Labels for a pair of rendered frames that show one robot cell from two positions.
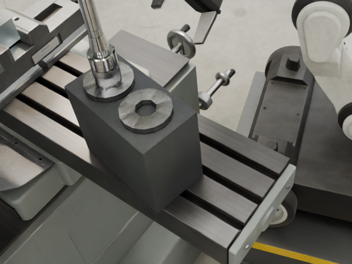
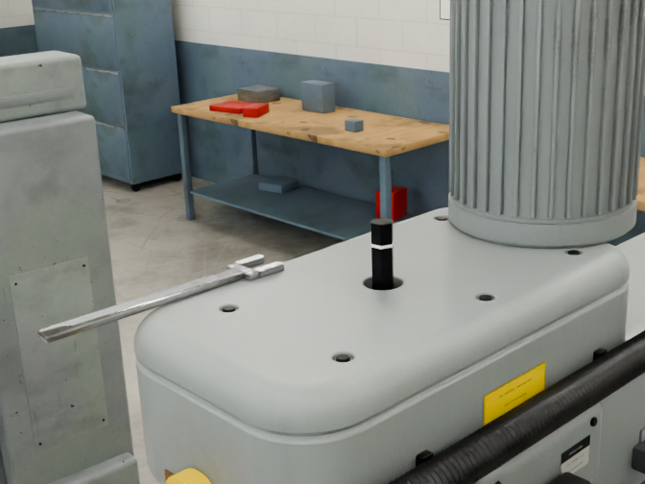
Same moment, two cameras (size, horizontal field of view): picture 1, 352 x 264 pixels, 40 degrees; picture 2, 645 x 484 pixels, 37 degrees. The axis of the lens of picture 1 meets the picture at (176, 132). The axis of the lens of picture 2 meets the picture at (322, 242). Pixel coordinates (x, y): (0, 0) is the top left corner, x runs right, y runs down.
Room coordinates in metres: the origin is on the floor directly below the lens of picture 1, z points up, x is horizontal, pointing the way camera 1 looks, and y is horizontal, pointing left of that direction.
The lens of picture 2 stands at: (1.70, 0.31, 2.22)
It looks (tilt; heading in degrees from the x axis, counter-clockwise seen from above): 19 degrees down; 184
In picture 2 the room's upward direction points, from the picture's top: 2 degrees counter-clockwise
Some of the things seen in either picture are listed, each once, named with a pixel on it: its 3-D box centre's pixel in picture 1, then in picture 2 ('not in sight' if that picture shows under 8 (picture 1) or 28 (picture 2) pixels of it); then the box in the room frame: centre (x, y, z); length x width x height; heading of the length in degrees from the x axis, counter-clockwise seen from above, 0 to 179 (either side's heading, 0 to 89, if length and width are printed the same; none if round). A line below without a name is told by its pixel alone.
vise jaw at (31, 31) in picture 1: (20, 24); not in sight; (0.96, 0.32, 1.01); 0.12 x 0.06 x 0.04; 48
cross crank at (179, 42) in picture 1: (174, 51); not in sight; (1.22, -0.04, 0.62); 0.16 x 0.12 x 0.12; 137
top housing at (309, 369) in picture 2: not in sight; (394, 354); (0.85, 0.32, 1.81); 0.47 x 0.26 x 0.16; 137
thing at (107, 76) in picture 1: (105, 67); not in sight; (0.61, 0.10, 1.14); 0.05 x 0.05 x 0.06
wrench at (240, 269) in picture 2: not in sight; (166, 296); (0.90, 0.11, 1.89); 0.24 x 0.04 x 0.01; 135
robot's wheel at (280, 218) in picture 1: (260, 201); not in sight; (0.68, -0.20, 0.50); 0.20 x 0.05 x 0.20; 64
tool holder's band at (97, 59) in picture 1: (101, 53); not in sight; (0.61, 0.10, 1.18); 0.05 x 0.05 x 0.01
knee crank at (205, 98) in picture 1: (216, 86); not in sight; (1.15, -0.16, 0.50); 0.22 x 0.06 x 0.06; 137
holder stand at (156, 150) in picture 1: (135, 130); not in sight; (0.57, 0.07, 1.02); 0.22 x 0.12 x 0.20; 36
